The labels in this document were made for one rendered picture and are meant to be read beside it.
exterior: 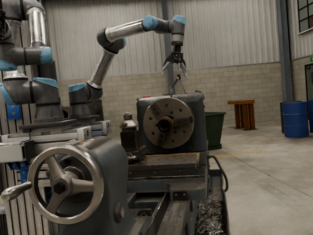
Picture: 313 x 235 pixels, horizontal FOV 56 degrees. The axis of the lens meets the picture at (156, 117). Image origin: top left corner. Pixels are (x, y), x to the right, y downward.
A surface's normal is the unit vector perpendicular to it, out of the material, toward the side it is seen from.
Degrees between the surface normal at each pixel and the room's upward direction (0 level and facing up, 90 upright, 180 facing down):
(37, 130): 90
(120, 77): 90
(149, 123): 90
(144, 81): 90
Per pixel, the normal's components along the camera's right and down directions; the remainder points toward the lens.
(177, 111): -0.19, 0.07
